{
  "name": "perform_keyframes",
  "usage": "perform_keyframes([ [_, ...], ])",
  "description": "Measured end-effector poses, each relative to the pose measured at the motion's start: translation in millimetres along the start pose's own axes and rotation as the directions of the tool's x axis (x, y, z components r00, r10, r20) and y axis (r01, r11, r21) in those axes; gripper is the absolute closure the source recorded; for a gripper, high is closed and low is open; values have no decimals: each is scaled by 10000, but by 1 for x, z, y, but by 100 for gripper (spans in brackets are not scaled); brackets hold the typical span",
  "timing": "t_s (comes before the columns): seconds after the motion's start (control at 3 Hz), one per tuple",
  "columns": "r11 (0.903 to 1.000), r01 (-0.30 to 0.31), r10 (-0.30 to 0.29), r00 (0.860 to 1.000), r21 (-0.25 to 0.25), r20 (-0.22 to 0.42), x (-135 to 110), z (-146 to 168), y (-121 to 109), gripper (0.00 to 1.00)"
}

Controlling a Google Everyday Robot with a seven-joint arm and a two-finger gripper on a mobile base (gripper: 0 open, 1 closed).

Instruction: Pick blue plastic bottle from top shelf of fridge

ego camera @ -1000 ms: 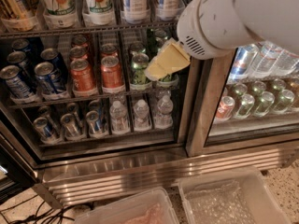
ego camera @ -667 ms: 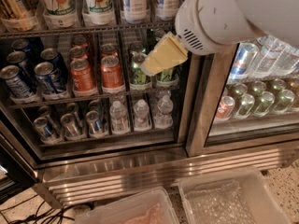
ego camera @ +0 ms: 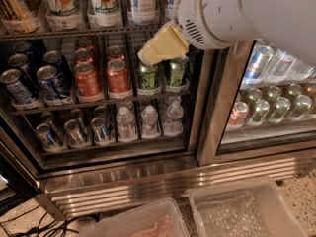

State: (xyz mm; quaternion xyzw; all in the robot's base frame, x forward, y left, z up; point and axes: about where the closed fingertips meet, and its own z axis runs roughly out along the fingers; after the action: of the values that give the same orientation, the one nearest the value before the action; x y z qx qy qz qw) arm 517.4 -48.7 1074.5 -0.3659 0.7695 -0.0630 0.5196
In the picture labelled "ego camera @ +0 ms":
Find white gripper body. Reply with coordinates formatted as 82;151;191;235
178;0;258;50

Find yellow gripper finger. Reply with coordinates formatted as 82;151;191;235
137;21;190;66

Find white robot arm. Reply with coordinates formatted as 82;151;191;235
138;0;316;65

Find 7up bottle right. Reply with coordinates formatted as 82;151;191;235
88;0;120;27

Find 7up bottle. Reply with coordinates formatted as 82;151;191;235
46;0;81;30
88;0;120;27

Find middle clear water bottle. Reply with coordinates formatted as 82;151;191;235
141;105;159;138

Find clear water bottle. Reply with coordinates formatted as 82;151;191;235
164;101;184;136
117;106;137;142
141;105;159;138

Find right clear water bottle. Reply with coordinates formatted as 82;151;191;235
164;101;184;136

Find left clear water bottle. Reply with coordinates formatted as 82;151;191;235
117;106;137;142

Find right glass fridge door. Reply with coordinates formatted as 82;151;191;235
197;39;316;165

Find stainless steel display fridge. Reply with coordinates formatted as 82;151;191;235
0;0;315;220

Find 7up bottle left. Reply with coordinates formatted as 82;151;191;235
46;0;81;30

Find gold label bottle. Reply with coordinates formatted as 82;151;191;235
0;0;41;34

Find open left fridge door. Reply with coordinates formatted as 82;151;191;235
0;142;38;216

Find front green can right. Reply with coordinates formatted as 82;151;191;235
166;55;189;87

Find front green can left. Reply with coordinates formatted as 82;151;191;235
138;62;158;90

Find red bull can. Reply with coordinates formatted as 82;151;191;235
242;45;274;85

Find front orange soda can right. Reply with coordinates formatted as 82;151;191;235
107;59;130;93

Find orange soda can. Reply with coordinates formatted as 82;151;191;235
107;59;130;93
75;62;102;97

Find front orange soda can left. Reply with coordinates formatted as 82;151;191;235
75;62;102;97

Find orange can behind door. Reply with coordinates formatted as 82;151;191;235
228;102;249;126

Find green can behind door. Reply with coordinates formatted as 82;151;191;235
248;100;270;126

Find bottom right slim can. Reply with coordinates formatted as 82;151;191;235
91;117;110;142

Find slim can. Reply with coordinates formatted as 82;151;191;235
91;117;110;142
36;123;61;148
64;119;87;145

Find blue pepsi can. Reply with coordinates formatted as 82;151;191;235
37;65;70;101
0;69;37;104

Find bottom middle slim can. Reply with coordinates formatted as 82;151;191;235
64;119;87;145

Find bottom left slim can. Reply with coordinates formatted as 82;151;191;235
36;123;61;148

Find front left blue pepsi can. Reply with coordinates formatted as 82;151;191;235
0;69;37;104

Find left clear plastic bin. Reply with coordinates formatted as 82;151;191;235
78;198;190;237

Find clear plastic bin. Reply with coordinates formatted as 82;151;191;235
189;177;308;237
78;198;190;237

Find right clear plastic bin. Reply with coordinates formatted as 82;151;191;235
189;177;308;237

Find pink cloth in bin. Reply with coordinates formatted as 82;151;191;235
130;215;172;237

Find bubble wrap in bin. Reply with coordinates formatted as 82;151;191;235
197;192;271;237

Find black floor cables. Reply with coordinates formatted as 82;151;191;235
0;204;100;237

